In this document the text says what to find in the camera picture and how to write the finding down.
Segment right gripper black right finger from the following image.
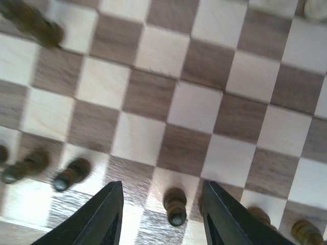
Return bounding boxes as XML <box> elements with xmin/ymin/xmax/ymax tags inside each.
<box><xmin>203</xmin><ymin>180</ymin><xmax>292</xmax><ymax>245</ymax></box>

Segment light pieces back rows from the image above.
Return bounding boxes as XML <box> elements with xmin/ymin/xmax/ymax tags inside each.
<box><xmin>303</xmin><ymin>0</ymin><xmax>326</xmax><ymax>22</ymax></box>

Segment wooden chess board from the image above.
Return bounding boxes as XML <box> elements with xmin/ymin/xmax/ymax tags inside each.
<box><xmin>1</xmin><ymin>1</ymin><xmax>326</xmax><ymax>244</ymax></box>

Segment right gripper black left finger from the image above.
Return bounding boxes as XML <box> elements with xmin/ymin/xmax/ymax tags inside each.
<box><xmin>33</xmin><ymin>181</ymin><xmax>124</xmax><ymax>245</ymax></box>

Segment dark piece lowest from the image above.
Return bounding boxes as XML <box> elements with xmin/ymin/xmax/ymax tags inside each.
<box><xmin>53</xmin><ymin>158</ymin><xmax>91</xmax><ymax>192</ymax></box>

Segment dark piece low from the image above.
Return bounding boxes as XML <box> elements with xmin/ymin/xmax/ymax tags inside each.
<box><xmin>1</xmin><ymin>150</ymin><xmax>49</xmax><ymax>184</ymax></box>

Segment dark piece pair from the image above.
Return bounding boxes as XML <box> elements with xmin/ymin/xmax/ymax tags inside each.
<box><xmin>163</xmin><ymin>187</ymin><xmax>187</xmax><ymax>227</ymax></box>

